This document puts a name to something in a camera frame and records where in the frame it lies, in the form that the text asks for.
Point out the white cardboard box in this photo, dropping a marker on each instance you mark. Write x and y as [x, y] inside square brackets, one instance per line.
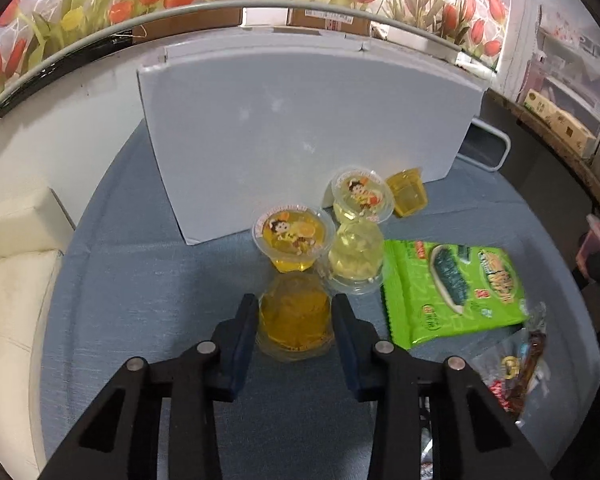
[305, 125]

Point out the green seaweed snack packet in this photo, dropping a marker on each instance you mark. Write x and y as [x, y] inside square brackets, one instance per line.
[430, 300]

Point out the cream patterned box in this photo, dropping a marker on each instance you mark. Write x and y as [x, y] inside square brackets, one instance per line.
[560, 122]

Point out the cream leather sofa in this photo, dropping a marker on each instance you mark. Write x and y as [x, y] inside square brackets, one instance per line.
[10, 310]

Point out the small orange jelly cup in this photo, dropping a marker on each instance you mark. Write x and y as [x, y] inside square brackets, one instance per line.
[405, 195]

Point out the clear dried meat packet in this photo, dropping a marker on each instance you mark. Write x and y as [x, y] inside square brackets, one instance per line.
[527, 360]

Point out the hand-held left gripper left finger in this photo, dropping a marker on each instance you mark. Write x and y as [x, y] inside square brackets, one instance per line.
[242, 345]

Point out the pale yellow jelly cup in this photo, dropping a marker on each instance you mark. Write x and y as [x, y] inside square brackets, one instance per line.
[362, 192]
[355, 255]

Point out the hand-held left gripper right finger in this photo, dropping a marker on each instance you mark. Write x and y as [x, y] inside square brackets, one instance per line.
[347, 345]

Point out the black speaker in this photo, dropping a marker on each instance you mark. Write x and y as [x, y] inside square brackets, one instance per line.
[485, 145]

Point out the labelled cardboard box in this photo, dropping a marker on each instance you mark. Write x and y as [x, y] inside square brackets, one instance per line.
[330, 20]

